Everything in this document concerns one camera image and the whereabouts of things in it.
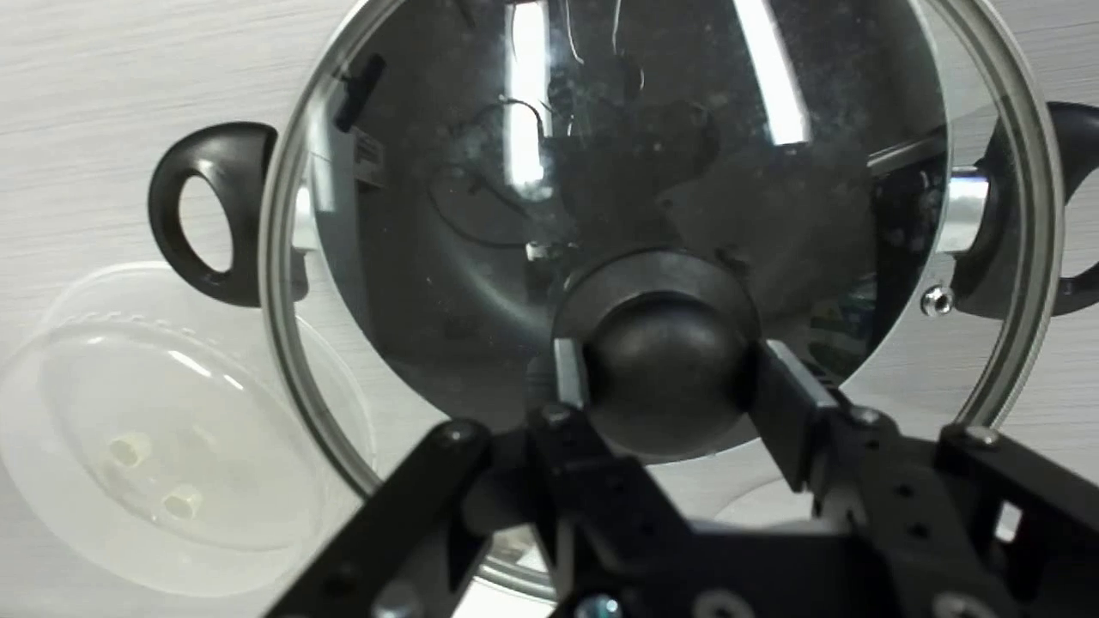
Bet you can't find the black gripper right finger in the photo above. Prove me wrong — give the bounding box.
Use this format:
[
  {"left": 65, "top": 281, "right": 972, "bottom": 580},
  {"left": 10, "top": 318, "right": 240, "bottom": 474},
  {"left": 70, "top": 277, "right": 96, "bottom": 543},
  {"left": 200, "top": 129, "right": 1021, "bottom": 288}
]
[{"left": 749, "top": 336, "right": 1099, "bottom": 618}]

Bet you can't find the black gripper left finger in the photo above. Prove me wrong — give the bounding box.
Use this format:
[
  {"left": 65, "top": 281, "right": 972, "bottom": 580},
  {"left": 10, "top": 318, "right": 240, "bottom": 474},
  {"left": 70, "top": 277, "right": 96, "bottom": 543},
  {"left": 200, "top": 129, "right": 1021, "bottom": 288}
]
[{"left": 268, "top": 332, "right": 630, "bottom": 618}]

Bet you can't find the glass lid with black knob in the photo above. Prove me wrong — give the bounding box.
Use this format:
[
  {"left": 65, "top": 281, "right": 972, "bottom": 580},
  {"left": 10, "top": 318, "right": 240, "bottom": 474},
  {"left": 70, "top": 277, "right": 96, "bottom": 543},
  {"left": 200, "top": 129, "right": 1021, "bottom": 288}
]
[{"left": 253, "top": 0, "right": 1069, "bottom": 605}]

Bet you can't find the large clear plastic lid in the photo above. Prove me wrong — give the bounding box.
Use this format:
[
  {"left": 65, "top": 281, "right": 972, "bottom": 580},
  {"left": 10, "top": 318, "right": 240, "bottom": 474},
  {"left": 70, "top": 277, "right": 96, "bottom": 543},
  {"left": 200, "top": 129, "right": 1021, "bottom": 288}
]
[{"left": 0, "top": 258, "right": 380, "bottom": 601}]

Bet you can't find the black pot with handles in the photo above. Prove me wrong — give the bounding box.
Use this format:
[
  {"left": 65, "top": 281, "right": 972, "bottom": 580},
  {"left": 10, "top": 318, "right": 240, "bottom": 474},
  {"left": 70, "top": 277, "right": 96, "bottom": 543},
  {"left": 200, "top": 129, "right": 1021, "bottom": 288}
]
[{"left": 145, "top": 0, "right": 1099, "bottom": 399}]

